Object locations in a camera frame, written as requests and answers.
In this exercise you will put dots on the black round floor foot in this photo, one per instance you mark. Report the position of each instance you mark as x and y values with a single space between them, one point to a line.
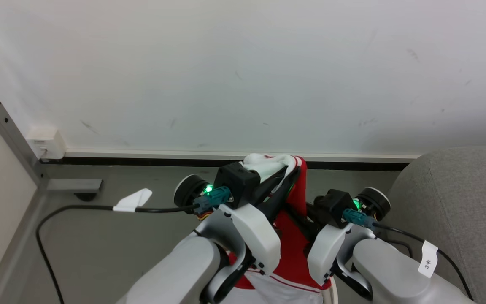
86 196

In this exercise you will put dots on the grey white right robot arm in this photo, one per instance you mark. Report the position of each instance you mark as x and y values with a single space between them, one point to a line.
395 270

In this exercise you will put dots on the grey metal floor bracket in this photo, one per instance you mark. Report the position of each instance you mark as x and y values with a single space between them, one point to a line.
74 185

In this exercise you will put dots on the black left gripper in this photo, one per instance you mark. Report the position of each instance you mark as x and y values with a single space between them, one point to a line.
238 181

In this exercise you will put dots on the white baseboard with black strip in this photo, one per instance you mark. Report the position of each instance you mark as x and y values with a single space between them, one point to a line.
163 157

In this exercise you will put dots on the red and white garment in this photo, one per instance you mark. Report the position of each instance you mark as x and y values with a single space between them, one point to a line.
293 249

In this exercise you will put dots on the white wall outlet box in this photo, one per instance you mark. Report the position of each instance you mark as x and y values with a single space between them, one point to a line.
47 143

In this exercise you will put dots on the grey metal frame post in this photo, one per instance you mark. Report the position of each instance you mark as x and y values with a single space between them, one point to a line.
13 135

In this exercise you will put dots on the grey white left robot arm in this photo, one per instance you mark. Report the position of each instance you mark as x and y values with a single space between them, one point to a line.
175 270

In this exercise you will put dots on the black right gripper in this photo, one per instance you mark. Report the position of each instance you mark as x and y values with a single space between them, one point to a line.
333 207

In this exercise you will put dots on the grey fabric sofa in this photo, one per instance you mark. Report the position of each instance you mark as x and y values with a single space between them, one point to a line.
462 202

